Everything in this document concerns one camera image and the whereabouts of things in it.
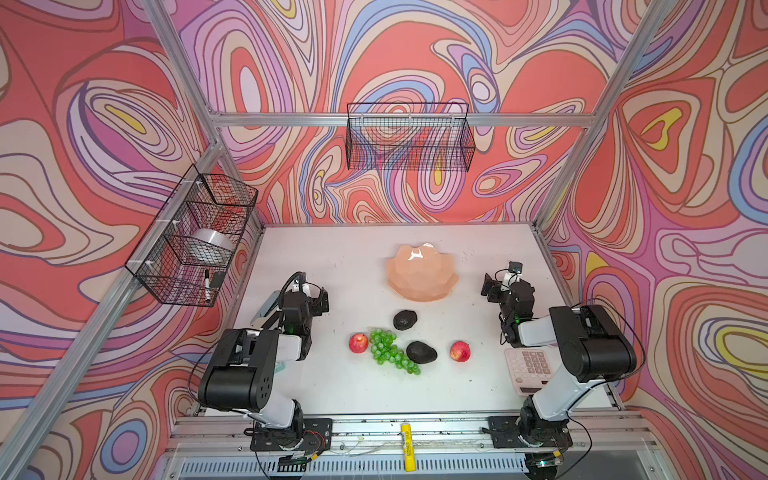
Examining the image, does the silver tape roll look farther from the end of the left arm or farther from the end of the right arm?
the end of the right arm

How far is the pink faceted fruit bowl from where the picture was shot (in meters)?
1.02

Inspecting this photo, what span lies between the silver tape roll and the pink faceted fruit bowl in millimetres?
500
